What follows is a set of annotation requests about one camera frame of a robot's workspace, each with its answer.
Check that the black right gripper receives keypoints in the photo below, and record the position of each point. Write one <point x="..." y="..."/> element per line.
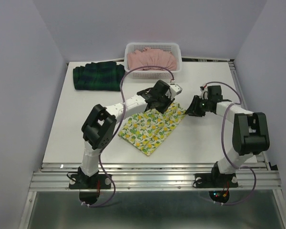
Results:
<point x="193" y="109"/>

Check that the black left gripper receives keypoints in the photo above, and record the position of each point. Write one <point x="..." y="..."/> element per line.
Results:
<point x="169" y="101"/>

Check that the lemon print skirt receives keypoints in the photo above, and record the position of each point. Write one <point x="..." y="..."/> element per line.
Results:
<point x="146" y="131"/>

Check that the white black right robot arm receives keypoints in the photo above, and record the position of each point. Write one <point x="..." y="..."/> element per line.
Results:
<point x="250" y="135"/>

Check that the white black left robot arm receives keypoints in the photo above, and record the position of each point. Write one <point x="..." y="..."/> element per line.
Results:
<point x="103" y="122"/>

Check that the pink skirt in basket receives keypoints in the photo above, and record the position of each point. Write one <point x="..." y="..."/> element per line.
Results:
<point x="151" y="59"/>

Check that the white plastic basket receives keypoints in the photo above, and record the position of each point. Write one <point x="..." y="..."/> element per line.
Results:
<point x="154" y="74"/>

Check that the green plaid folded skirt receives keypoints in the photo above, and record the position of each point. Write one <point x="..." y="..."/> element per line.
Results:
<point x="98" y="76"/>

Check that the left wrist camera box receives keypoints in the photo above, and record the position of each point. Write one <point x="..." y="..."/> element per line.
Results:
<point x="174" y="90"/>

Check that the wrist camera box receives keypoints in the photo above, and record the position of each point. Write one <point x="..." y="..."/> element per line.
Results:
<point x="174" y="90"/>
<point x="204" y="92"/>

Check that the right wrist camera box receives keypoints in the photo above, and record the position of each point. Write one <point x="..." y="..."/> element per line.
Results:
<point x="204" y="92"/>

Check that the aluminium frame rail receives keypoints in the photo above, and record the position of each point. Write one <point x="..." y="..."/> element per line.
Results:
<point x="206" y="59"/>

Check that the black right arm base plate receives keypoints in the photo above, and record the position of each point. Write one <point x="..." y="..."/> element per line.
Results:
<point x="220" y="185"/>

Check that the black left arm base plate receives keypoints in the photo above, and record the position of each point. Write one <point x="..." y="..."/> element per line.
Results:
<point x="89" y="187"/>

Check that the front aluminium rail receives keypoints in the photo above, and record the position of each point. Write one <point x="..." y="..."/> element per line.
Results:
<point x="153" y="177"/>

